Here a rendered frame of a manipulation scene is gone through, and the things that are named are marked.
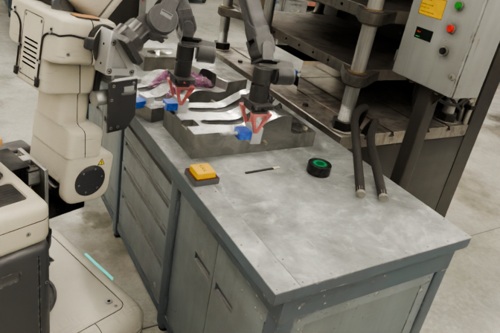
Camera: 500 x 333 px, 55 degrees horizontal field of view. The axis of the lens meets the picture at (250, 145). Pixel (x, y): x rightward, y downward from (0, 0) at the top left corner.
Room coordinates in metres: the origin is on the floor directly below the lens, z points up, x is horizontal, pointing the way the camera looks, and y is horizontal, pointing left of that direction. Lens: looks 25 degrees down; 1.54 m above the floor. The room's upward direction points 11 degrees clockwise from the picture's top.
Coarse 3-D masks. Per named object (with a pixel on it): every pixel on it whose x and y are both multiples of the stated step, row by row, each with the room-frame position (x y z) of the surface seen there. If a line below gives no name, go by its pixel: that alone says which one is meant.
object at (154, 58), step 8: (144, 48) 2.31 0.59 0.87; (152, 48) 2.33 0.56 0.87; (160, 48) 2.36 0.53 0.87; (168, 48) 2.39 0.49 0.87; (144, 56) 2.18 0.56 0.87; (152, 56) 2.20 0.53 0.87; (160, 56) 2.22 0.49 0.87; (168, 56) 2.25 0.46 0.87; (144, 64) 2.18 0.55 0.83; (152, 64) 2.20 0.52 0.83; (160, 64) 2.22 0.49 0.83; (168, 64) 2.24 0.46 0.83
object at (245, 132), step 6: (240, 126) 1.38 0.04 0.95; (246, 126) 1.40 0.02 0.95; (222, 132) 1.33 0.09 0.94; (228, 132) 1.34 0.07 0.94; (234, 132) 1.35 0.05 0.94; (240, 132) 1.34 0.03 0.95; (246, 132) 1.35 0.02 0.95; (252, 132) 1.36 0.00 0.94; (258, 132) 1.37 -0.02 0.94; (240, 138) 1.34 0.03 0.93; (246, 138) 1.36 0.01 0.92; (252, 138) 1.36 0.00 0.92; (258, 138) 1.37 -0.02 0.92
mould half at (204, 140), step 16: (192, 112) 1.57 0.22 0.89; (208, 112) 1.60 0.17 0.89; (224, 112) 1.64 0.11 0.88; (240, 112) 1.63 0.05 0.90; (272, 112) 1.60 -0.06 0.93; (288, 112) 1.82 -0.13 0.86; (176, 128) 1.51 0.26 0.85; (192, 128) 1.43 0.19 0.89; (208, 128) 1.46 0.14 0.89; (224, 128) 1.49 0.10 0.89; (272, 128) 1.56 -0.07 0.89; (288, 128) 1.60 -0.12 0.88; (192, 144) 1.40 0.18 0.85; (208, 144) 1.42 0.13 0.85; (224, 144) 1.46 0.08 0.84; (240, 144) 1.49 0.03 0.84; (256, 144) 1.53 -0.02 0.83; (272, 144) 1.57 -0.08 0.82; (288, 144) 1.61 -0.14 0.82; (304, 144) 1.65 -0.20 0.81
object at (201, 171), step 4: (196, 164) 1.29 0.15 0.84; (200, 164) 1.30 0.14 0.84; (204, 164) 1.30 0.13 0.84; (208, 164) 1.31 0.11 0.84; (192, 168) 1.27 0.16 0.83; (196, 168) 1.27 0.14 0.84; (200, 168) 1.28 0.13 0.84; (204, 168) 1.28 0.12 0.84; (208, 168) 1.28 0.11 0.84; (212, 168) 1.29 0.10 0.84; (192, 172) 1.27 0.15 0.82; (196, 172) 1.25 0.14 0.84; (200, 172) 1.25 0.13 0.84; (204, 172) 1.25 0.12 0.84; (208, 172) 1.26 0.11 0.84; (212, 172) 1.26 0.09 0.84; (196, 176) 1.24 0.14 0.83; (200, 176) 1.24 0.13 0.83; (204, 176) 1.25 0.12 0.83; (208, 176) 1.26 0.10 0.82; (212, 176) 1.26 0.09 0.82
